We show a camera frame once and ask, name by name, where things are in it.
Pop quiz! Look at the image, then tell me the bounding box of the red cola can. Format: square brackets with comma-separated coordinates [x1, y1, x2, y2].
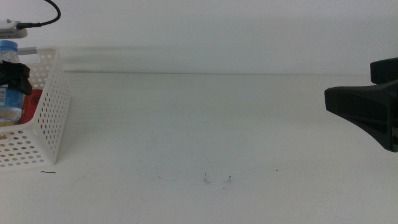
[20, 89, 44, 125]

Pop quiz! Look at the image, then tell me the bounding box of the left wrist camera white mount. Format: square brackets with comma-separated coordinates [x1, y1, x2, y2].
[0, 19, 28, 40]

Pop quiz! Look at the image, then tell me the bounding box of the yellow tea bottle white cap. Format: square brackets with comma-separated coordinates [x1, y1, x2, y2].
[0, 119, 21, 128]

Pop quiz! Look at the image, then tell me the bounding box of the white perforated plastic basket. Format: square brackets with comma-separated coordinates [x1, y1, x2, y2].
[0, 47, 72, 169]

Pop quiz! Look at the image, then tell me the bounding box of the clear water bottle blue cap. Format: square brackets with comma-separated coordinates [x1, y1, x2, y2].
[0, 40, 25, 123]

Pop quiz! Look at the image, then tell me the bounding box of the left braided black camera cable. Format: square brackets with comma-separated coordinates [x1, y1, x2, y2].
[16, 0, 62, 30]

